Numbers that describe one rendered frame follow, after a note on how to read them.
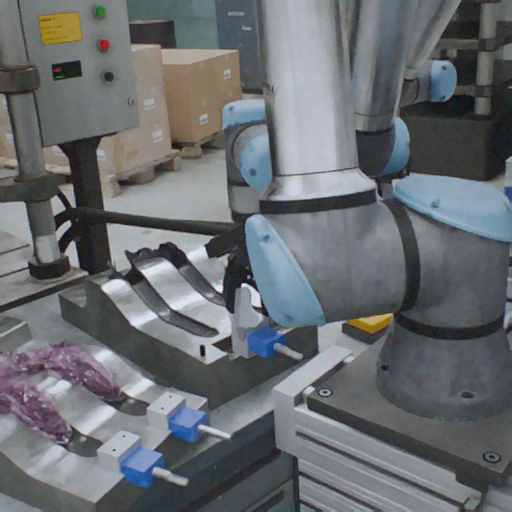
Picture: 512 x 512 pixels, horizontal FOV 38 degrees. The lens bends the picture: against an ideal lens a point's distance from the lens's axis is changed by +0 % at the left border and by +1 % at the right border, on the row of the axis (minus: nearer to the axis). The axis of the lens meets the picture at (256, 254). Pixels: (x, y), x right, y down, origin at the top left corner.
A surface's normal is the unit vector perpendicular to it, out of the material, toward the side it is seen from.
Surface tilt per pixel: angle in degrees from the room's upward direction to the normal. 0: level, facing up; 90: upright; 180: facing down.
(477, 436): 0
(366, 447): 90
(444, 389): 72
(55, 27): 90
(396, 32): 112
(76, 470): 0
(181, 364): 90
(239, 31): 90
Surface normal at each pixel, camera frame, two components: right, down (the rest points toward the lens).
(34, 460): 0.28, -0.80
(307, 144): -0.19, 0.16
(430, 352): -0.44, 0.07
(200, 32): -0.59, 0.34
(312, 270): 0.18, 0.03
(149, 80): 0.82, 0.01
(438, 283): 0.23, 0.50
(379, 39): -0.19, 0.67
